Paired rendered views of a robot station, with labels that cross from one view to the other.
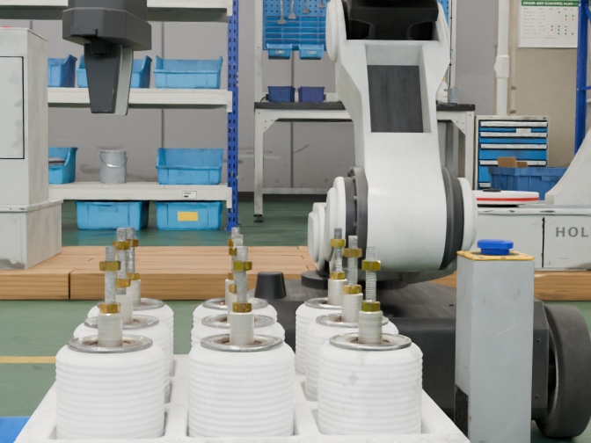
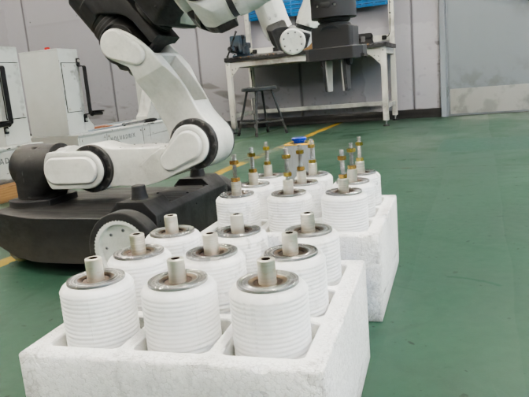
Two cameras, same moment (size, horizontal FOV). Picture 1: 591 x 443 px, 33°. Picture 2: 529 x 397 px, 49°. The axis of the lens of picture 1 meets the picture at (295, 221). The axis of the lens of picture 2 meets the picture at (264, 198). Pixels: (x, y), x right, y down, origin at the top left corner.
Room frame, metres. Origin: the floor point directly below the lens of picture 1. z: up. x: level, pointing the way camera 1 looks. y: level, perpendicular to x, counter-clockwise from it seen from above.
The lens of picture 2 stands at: (0.57, 1.32, 0.49)
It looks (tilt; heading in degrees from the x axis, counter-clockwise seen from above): 11 degrees down; 293
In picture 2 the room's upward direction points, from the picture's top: 5 degrees counter-clockwise
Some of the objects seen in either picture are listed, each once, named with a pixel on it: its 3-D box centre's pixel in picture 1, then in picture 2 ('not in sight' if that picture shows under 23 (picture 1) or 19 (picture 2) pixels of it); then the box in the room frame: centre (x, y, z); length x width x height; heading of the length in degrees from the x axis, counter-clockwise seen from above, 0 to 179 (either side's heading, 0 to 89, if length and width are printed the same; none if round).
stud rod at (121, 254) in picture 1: (121, 265); (286, 165); (1.01, 0.18, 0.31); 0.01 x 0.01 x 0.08
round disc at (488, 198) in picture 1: (492, 197); not in sight; (3.26, -0.64, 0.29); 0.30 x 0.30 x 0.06
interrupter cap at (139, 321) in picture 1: (121, 323); (288, 193); (1.01, 0.18, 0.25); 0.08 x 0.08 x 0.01
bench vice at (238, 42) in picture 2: not in sight; (238, 45); (3.04, -4.09, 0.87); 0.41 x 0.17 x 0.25; 93
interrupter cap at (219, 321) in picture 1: (237, 322); (301, 183); (1.02, 0.06, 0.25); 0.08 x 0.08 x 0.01
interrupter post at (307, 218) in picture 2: not in sight; (308, 223); (0.86, 0.47, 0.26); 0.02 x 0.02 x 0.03
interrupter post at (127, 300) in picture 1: (121, 310); (288, 187); (1.01, 0.18, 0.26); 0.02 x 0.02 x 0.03
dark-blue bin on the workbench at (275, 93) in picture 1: (281, 96); not in sight; (6.55, 0.10, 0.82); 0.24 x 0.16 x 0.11; 174
